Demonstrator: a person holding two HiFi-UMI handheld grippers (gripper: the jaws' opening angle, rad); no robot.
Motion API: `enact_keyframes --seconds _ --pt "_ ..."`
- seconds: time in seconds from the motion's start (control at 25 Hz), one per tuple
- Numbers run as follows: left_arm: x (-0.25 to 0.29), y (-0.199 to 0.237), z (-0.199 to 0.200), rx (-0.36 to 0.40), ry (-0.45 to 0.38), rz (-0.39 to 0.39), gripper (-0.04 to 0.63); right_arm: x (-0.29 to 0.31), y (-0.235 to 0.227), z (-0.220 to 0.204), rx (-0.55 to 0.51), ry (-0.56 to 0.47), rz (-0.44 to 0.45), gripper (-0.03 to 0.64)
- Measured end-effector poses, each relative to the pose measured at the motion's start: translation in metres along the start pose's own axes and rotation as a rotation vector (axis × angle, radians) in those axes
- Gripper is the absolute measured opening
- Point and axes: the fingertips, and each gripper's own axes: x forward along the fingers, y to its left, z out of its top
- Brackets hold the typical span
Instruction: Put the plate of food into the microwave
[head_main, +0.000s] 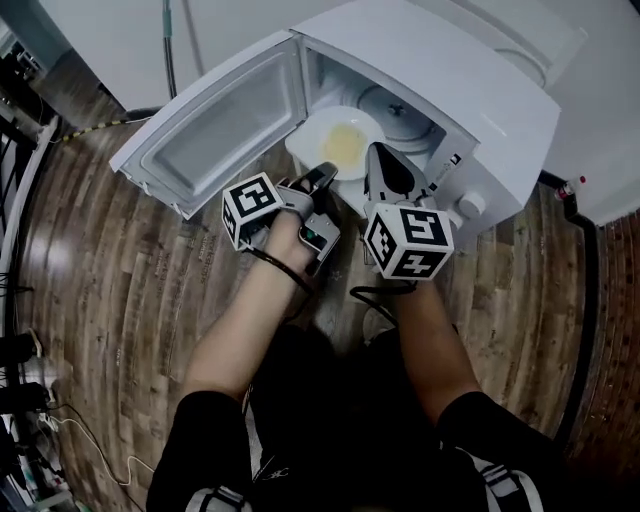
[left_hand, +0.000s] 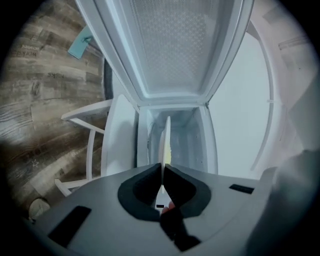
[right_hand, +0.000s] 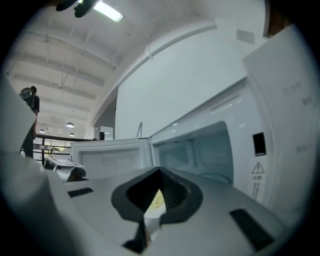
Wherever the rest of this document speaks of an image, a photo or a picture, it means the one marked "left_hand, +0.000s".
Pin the teal cloth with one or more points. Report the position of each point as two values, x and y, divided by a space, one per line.
79 45

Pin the white microwave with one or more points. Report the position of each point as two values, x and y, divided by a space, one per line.
175 50

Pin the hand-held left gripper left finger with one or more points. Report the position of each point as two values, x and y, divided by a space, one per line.
135 197

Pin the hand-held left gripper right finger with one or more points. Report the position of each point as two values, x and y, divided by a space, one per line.
190 197

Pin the white plate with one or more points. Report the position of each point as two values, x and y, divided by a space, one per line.
167 140

